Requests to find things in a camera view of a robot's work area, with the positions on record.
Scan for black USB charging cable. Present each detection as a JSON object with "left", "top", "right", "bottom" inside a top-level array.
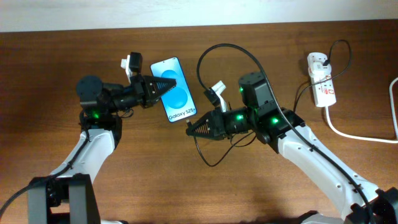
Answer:
[{"left": 185, "top": 39, "right": 354, "bottom": 168}]

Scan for blue Samsung smartphone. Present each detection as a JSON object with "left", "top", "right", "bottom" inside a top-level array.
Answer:
[{"left": 150, "top": 57, "right": 197, "bottom": 123}]

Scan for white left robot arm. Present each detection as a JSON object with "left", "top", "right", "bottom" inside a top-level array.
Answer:
[{"left": 28, "top": 74, "right": 176, "bottom": 223}]

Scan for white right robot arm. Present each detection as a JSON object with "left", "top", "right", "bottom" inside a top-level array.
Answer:
[{"left": 186, "top": 72, "right": 397, "bottom": 223}]

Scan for white USB charger adapter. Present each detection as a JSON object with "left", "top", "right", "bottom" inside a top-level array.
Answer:
[{"left": 308, "top": 60, "right": 331, "bottom": 78}]

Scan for white power strip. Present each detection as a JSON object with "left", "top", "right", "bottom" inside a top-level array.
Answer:
[{"left": 307, "top": 52, "right": 336, "bottom": 108}]

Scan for white power strip cord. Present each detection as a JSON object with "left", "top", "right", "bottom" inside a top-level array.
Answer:
[{"left": 323, "top": 77, "right": 398, "bottom": 144}]

